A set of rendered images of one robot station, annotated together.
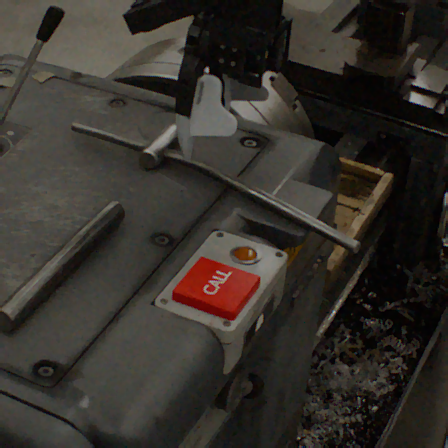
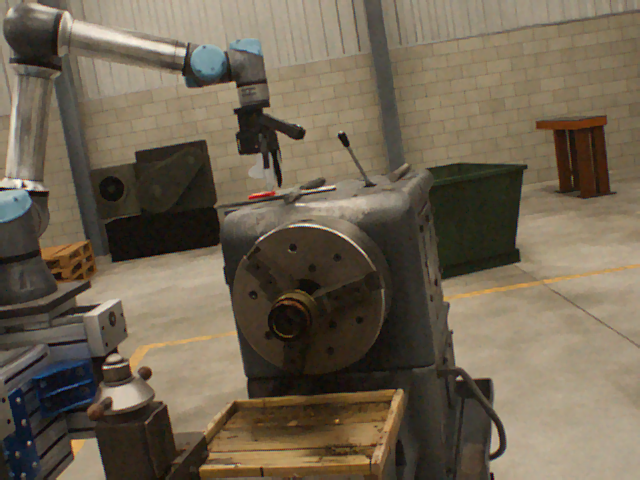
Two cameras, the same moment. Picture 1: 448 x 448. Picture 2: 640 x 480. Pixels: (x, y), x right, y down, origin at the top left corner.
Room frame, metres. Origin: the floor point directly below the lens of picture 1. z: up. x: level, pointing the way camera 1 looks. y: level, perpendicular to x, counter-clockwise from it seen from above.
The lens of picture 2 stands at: (2.84, -0.06, 1.42)
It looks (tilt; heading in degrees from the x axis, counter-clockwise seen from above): 9 degrees down; 175
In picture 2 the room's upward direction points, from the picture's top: 9 degrees counter-clockwise
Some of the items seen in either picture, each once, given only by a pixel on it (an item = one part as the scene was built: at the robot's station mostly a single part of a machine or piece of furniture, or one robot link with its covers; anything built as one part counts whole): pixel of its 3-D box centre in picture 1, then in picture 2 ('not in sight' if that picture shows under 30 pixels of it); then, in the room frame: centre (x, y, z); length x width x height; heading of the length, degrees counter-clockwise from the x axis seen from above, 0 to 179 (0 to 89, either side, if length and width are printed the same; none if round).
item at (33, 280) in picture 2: not in sight; (18, 275); (1.25, -0.57, 1.21); 0.15 x 0.15 x 0.10
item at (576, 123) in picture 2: not in sight; (572, 154); (-6.49, 4.48, 0.50); 1.61 x 0.44 x 1.00; 174
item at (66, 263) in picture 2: not in sight; (52, 268); (-6.38, -2.57, 0.22); 1.25 x 0.86 x 0.44; 177
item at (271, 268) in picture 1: (221, 300); not in sight; (0.90, 0.00, 1.23); 0.13 x 0.08 x 0.05; 159
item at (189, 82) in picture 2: not in sight; (206, 69); (1.10, -0.08, 1.59); 0.11 x 0.11 x 0.08; 3
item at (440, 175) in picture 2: not in sight; (449, 218); (-3.41, 1.74, 0.43); 1.34 x 0.94 x 0.85; 6
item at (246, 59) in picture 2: not in sight; (246, 63); (1.08, 0.01, 1.60); 0.09 x 0.08 x 0.11; 93
